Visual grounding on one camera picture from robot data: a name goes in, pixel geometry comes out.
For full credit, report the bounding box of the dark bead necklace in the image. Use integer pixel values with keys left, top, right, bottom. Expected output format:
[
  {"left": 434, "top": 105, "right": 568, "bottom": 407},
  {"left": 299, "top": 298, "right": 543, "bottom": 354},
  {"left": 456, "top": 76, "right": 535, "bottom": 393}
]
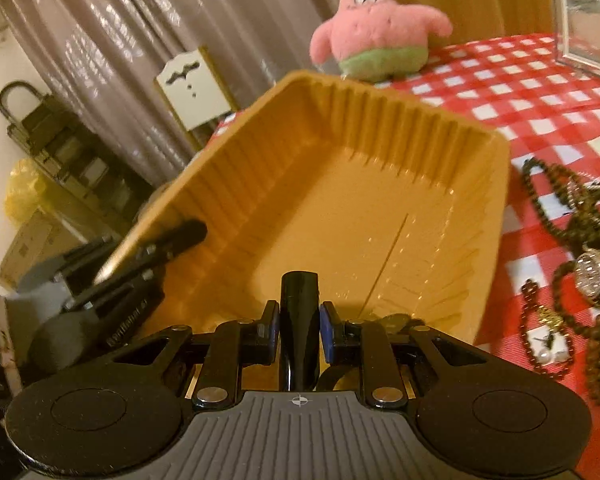
[{"left": 522, "top": 157, "right": 600, "bottom": 271}]

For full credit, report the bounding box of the silver jewelry piece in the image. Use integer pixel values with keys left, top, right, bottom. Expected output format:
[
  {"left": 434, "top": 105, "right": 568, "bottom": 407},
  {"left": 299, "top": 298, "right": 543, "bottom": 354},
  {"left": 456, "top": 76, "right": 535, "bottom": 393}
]
[{"left": 566, "top": 179, "right": 590, "bottom": 211}]

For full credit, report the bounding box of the yellow plastic bag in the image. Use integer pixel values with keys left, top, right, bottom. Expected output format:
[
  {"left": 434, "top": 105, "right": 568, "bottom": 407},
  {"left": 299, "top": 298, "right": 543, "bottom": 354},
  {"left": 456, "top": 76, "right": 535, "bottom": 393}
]
[{"left": 5, "top": 157, "right": 56, "bottom": 221}]

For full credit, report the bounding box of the red bead bracelet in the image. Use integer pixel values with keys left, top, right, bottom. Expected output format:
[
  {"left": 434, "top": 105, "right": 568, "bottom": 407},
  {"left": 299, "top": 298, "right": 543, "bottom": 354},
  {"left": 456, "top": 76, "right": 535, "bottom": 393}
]
[{"left": 519, "top": 280, "right": 577, "bottom": 375}]

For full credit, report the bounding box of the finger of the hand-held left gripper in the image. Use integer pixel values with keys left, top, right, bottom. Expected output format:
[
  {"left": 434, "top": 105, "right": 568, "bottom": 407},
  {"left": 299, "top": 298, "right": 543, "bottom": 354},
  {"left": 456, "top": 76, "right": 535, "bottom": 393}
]
[
  {"left": 62, "top": 265, "right": 168, "bottom": 322},
  {"left": 92, "top": 219, "right": 209, "bottom": 281}
]

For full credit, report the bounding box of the pink starfish plush toy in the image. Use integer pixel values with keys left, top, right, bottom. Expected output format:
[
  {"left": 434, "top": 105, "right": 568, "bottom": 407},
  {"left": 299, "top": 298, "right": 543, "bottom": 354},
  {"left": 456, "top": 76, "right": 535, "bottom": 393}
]
[{"left": 311, "top": 0, "right": 453, "bottom": 81}]

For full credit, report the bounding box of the black folding hand cart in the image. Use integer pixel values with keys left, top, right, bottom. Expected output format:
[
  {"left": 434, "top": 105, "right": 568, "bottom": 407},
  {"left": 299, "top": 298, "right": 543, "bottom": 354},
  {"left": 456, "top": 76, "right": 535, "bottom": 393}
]
[{"left": 0, "top": 81, "right": 146, "bottom": 221}]

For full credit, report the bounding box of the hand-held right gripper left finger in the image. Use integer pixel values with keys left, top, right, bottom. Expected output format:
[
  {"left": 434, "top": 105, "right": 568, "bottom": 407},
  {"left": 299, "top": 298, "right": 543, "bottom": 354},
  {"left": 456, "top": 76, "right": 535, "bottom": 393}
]
[{"left": 111, "top": 300, "right": 281, "bottom": 408}]

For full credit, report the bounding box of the black wristwatch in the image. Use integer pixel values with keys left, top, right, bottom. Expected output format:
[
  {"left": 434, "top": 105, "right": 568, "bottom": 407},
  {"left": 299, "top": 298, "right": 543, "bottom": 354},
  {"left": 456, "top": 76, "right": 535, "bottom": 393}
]
[{"left": 279, "top": 270, "right": 361, "bottom": 392}]

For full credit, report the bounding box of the beige patterned curtain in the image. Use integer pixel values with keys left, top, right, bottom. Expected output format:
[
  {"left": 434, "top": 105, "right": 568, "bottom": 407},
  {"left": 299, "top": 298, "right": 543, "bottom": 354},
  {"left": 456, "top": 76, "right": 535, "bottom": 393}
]
[{"left": 0, "top": 0, "right": 351, "bottom": 186}]

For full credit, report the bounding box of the brown bead necklace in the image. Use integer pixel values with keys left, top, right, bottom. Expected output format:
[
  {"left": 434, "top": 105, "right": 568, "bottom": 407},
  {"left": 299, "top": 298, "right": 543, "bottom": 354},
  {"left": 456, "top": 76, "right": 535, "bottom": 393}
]
[{"left": 552, "top": 255, "right": 600, "bottom": 408}]

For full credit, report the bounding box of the pearl earring card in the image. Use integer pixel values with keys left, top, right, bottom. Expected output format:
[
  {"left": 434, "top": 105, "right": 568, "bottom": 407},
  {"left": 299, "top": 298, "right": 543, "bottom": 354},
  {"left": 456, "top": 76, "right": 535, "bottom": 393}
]
[{"left": 526, "top": 329, "right": 572, "bottom": 367}]

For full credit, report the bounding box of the yellow plastic tray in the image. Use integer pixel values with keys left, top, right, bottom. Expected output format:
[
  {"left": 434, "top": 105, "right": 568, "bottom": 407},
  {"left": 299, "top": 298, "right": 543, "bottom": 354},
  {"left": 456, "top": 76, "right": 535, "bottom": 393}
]
[{"left": 95, "top": 70, "right": 512, "bottom": 392}]

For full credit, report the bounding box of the cardboard box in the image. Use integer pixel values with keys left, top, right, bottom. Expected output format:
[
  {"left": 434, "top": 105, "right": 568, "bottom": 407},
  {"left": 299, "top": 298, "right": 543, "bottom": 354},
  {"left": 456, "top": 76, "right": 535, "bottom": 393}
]
[{"left": 0, "top": 210, "right": 101, "bottom": 286}]

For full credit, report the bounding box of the red white checkered tablecloth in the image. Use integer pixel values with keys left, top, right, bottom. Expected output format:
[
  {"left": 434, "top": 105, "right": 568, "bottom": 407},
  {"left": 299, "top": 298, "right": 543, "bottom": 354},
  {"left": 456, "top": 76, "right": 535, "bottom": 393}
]
[{"left": 207, "top": 32, "right": 600, "bottom": 480}]

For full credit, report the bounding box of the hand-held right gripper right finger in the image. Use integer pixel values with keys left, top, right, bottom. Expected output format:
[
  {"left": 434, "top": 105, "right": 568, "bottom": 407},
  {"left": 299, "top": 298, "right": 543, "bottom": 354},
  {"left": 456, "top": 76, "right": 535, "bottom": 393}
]
[{"left": 319, "top": 301, "right": 486, "bottom": 407}]

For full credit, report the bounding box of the white wooden chair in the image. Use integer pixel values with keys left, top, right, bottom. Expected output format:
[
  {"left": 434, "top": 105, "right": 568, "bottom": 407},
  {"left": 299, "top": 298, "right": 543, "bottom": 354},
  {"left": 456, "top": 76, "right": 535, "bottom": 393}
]
[{"left": 154, "top": 46, "right": 238, "bottom": 152}]

